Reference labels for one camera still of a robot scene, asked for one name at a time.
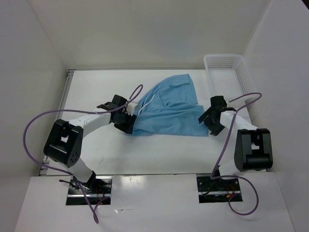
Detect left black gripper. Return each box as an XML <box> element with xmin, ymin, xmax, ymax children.
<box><xmin>113</xmin><ymin>109</ymin><xmax>137</xmax><ymax>134</ymax></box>

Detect blue shorts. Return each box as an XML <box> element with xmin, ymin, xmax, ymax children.
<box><xmin>132</xmin><ymin>74</ymin><xmax>208</xmax><ymax>137</ymax></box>

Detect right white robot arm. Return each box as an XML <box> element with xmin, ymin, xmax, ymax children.
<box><xmin>198</xmin><ymin>96</ymin><xmax>273</xmax><ymax>190</ymax></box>

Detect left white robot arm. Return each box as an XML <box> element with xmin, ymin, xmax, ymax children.
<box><xmin>43</xmin><ymin>95</ymin><xmax>139</xmax><ymax>193</ymax></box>

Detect white plastic basket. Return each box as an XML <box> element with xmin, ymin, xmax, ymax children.
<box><xmin>203</xmin><ymin>54</ymin><xmax>256</xmax><ymax>101</ymax></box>

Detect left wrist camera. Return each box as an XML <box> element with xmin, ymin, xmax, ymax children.
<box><xmin>126</xmin><ymin>101</ymin><xmax>139</xmax><ymax>115</ymax></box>

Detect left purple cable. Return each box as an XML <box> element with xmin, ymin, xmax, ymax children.
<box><xmin>23</xmin><ymin>84</ymin><xmax>144</xmax><ymax>224</ymax></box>

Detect purple cable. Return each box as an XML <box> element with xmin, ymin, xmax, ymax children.
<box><xmin>23</xmin><ymin>84</ymin><xmax>144</xmax><ymax>224</ymax></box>
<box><xmin>210</xmin><ymin>92</ymin><xmax>263</xmax><ymax>216</ymax></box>

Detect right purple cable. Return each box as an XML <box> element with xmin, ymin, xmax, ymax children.
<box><xmin>210</xmin><ymin>92</ymin><xmax>263</xmax><ymax>216</ymax></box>

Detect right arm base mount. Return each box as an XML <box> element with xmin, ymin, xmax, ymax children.
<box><xmin>196</xmin><ymin>174</ymin><xmax>242</xmax><ymax>203</ymax></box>

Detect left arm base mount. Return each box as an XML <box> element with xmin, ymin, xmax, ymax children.
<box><xmin>60</xmin><ymin>176</ymin><xmax>112</xmax><ymax>206</ymax></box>

